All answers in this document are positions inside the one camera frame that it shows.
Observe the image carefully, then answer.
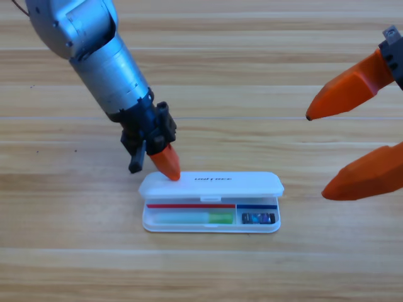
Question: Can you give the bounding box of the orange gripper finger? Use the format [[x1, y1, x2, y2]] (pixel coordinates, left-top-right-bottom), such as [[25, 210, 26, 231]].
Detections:
[[147, 143, 181, 182], [321, 142, 403, 201], [305, 48, 396, 121]]

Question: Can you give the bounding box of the black eraser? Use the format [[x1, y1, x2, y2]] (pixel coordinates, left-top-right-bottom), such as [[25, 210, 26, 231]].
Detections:
[[241, 213, 276, 225]]

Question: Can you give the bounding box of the white plastic pencil case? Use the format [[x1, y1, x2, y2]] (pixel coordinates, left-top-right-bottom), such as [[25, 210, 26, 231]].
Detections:
[[138, 171, 285, 234]]

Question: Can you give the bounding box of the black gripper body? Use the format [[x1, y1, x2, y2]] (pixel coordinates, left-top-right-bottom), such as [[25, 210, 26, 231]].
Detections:
[[378, 25, 403, 92], [120, 101, 178, 174]]

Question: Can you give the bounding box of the green highlighter marker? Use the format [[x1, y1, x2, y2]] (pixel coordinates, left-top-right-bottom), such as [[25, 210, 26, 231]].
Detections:
[[153, 211, 236, 226]]

